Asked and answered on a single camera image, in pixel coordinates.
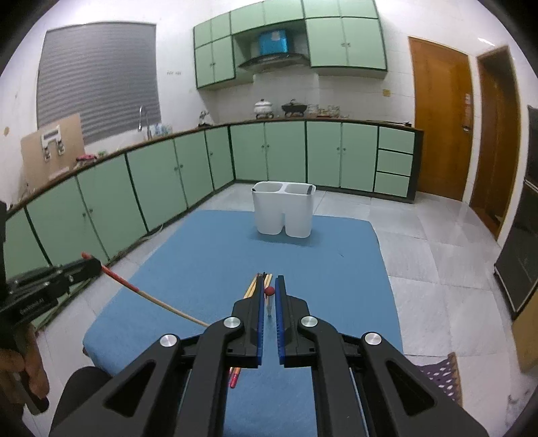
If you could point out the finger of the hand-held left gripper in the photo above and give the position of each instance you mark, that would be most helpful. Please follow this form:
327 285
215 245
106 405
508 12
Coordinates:
42 282
90 264

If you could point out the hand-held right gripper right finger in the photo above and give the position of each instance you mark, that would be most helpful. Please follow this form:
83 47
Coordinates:
280 327

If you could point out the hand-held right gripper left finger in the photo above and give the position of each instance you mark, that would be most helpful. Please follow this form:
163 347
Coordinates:
260 327

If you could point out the white spoon with red knob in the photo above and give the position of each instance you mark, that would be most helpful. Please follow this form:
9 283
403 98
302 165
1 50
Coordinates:
269 300

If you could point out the white utensil holder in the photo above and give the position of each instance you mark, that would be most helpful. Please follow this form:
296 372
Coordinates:
283 210

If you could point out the person's left hand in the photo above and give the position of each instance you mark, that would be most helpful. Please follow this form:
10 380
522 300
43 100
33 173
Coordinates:
37 361

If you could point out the blue mat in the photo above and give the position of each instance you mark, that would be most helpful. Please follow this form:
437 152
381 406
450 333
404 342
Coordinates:
218 260

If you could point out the red item on counter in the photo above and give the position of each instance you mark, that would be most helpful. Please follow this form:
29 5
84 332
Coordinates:
86 158

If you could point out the green base cabinets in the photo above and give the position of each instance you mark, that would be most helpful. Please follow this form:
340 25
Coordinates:
159 176

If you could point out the cardboard sheet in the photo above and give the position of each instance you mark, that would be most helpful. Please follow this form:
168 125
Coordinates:
38 159

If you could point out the metal faucet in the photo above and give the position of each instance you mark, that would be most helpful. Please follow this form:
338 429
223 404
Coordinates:
145 124

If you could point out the bottles beside sink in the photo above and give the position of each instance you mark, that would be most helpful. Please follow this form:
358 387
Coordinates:
162 130

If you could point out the stool with patterned cushion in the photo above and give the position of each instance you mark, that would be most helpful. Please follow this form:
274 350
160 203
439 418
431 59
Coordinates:
443 376

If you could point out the grey window blind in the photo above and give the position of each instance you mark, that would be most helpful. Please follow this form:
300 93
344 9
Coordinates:
98 80

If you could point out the white lidded pot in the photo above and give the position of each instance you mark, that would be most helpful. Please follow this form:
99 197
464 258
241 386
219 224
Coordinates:
263 108

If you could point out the black wok with lid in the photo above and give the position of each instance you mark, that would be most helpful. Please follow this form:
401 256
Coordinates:
293 108

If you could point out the stacked bowls and jars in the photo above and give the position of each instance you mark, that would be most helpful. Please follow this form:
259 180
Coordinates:
328 111

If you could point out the cardboard box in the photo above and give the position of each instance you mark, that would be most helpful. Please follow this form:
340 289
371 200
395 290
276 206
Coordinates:
528 340

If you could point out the black glass cabinet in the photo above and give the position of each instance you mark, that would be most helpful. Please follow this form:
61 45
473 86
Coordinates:
519 252

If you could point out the closed wooden door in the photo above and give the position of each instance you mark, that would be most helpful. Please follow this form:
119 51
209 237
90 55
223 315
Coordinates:
441 117

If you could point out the range hood with blue box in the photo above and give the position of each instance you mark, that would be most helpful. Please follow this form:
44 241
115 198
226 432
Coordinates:
273 46

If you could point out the open wooden doorway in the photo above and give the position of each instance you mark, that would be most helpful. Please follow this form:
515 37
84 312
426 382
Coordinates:
496 138

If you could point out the paper notices on door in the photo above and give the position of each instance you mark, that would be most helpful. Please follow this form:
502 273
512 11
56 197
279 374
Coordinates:
468 105

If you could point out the green wall cabinets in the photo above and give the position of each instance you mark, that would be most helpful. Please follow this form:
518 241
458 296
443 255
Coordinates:
344 38

